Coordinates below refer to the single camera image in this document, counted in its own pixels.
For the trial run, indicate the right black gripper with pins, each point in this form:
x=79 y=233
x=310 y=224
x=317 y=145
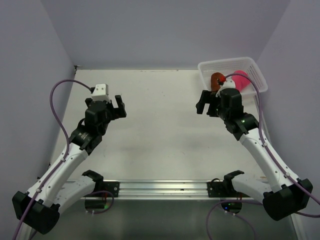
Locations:
x=205 y=98

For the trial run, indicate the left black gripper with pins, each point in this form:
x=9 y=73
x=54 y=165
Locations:
x=119 y=112

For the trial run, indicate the brown towel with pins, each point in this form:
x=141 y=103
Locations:
x=216 y=81

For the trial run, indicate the pink towel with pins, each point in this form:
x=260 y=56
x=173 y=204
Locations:
x=240 y=81

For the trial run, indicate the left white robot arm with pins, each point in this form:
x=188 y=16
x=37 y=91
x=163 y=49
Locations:
x=42 y=204

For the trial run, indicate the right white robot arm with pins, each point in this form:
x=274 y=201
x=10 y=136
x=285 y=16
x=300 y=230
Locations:
x=284 y=193

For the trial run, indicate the white plastic basket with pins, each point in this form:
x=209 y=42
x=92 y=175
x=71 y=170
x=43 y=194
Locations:
x=229 y=66

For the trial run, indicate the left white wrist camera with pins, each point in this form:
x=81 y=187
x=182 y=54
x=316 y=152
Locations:
x=101 y=93

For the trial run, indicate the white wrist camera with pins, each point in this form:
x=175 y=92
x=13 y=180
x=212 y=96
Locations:
x=228 y=84
x=101 y=93

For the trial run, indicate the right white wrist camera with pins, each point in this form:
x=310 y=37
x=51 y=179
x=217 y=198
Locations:
x=228 y=84

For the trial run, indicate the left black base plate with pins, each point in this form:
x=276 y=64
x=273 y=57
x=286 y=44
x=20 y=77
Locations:
x=110 y=186

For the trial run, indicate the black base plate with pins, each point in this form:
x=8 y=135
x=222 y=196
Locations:
x=110 y=186
x=216 y=189

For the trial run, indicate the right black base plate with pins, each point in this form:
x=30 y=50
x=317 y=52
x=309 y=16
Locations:
x=216 y=189

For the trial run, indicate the aluminium mounting rail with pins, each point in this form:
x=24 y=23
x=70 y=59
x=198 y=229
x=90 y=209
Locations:
x=165 y=190

